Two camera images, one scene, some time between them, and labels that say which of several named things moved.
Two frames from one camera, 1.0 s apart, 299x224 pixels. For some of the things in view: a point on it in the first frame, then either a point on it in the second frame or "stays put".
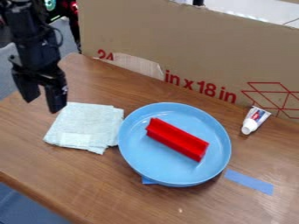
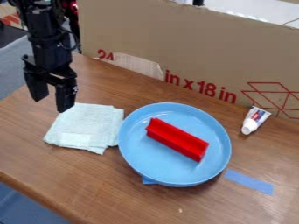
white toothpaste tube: (255, 118) stays put
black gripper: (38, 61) → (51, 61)
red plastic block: (186, 143) stays put
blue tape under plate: (150, 180) stays put
